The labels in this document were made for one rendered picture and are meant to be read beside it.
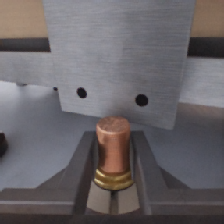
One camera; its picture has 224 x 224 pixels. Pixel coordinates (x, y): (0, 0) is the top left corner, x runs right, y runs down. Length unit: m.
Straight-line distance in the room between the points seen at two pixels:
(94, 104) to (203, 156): 0.23
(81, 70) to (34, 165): 0.20
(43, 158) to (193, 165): 0.25
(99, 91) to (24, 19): 0.21
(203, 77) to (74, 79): 0.13
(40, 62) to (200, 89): 0.21
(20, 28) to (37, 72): 0.10
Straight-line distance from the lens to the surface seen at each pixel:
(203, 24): 0.23
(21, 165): 0.32
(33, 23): 0.32
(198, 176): 0.29
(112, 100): 0.15
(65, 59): 0.16
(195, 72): 0.19
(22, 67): 0.29
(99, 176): 0.16
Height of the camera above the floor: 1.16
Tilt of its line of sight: 27 degrees up
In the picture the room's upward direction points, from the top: 179 degrees clockwise
